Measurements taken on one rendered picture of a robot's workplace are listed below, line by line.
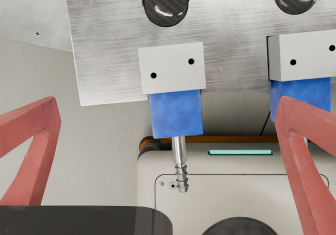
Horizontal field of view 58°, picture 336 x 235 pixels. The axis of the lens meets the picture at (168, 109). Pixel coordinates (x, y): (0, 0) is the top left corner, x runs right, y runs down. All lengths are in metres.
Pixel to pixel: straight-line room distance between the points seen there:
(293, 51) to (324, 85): 0.04
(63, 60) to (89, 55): 0.91
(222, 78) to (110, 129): 0.93
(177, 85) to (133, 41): 0.06
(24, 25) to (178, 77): 0.18
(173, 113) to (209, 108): 0.89
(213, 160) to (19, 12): 0.69
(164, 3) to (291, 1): 0.11
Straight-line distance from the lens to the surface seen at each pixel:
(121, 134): 1.16
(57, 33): 0.34
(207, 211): 0.95
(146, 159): 0.90
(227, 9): 0.27
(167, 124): 0.25
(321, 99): 0.28
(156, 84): 0.24
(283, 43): 0.25
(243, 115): 1.17
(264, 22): 0.28
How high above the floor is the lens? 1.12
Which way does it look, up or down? 81 degrees down
